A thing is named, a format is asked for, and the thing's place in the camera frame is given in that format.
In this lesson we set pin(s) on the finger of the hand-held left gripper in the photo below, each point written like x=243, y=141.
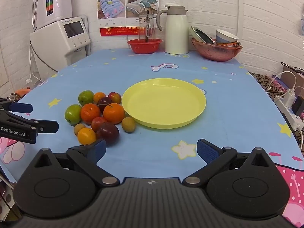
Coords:
x=21, y=108
x=47, y=126

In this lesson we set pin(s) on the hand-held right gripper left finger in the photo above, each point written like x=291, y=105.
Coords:
x=98, y=149

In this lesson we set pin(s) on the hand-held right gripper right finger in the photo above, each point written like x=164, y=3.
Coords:
x=207, y=150

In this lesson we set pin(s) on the dark red plum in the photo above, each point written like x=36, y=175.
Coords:
x=108, y=131

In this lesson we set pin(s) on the green apple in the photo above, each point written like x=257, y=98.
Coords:
x=73, y=114
x=86, y=97

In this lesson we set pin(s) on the yellow plastic plate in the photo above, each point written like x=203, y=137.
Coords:
x=163, y=102

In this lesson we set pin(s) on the orange object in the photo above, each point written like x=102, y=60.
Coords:
x=23, y=92

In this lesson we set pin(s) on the yellow-orange citrus fruit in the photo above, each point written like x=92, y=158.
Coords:
x=86, y=135

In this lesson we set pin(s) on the red apple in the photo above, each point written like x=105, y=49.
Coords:
x=97, y=123

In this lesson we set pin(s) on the small tan longan fruit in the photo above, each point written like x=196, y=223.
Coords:
x=79, y=128

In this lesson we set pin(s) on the blue star-printed tablecloth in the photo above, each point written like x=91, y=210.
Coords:
x=225, y=114

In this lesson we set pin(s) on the small dark red cherry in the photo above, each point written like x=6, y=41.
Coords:
x=103, y=101

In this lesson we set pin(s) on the small orange tangerine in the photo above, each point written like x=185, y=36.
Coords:
x=99, y=97

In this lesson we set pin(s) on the red and yellow peach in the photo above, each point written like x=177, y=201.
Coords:
x=115, y=97

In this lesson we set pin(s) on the white machine with screen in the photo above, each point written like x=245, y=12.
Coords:
x=54, y=49

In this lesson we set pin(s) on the leopard print cloth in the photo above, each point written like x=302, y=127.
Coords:
x=263, y=80

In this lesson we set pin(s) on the white power strip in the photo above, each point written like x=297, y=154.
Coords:
x=291, y=116

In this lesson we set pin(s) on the white charger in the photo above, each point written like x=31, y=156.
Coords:
x=288, y=97

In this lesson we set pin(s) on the pink glass bowl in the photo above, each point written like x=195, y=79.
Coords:
x=217, y=53

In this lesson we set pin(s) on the black power adapter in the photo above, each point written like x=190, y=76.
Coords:
x=298, y=105

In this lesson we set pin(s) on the white water purifier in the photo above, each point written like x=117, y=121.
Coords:
x=59, y=7

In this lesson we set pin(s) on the red plastic basket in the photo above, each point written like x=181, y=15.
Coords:
x=144, y=47

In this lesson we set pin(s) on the blue and white bowl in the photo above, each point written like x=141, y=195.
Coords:
x=225, y=38

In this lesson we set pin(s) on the cardboard box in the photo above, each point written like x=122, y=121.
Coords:
x=299, y=80

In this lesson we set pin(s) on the pale green dish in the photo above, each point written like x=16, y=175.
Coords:
x=194, y=34

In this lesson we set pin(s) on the white thermos jug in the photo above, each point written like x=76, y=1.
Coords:
x=177, y=33

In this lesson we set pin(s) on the wall poster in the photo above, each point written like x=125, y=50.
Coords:
x=114, y=2

